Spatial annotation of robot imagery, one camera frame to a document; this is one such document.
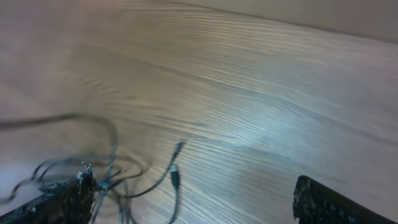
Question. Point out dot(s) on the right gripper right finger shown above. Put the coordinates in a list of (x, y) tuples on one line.
[(315, 203)]

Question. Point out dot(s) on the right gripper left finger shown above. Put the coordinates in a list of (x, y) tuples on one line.
[(67, 202)]

